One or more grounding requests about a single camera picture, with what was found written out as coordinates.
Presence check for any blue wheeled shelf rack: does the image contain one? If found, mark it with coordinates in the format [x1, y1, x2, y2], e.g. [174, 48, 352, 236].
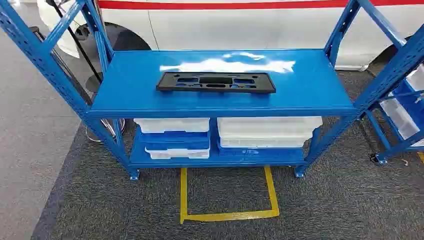
[363, 62, 424, 166]

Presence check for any white car with red stripe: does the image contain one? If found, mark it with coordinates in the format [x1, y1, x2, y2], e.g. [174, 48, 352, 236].
[36, 0, 424, 71]

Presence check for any black pole stand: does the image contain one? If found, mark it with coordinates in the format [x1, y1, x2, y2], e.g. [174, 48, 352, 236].
[45, 0, 104, 94]

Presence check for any large blue metal shelf rack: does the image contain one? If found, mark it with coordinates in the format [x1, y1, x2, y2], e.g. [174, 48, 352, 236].
[0, 0, 424, 182]

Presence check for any black plastic bracket panel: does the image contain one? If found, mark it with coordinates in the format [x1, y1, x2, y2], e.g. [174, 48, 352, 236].
[155, 71, 277, 94]

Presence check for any chrome ring stool base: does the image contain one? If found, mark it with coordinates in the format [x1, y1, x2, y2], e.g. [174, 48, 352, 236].
[85, 118, 127, 144]

